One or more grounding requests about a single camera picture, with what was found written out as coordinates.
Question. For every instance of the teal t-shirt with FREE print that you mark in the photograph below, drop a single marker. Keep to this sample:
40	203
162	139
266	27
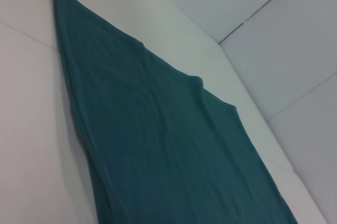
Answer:
158	129

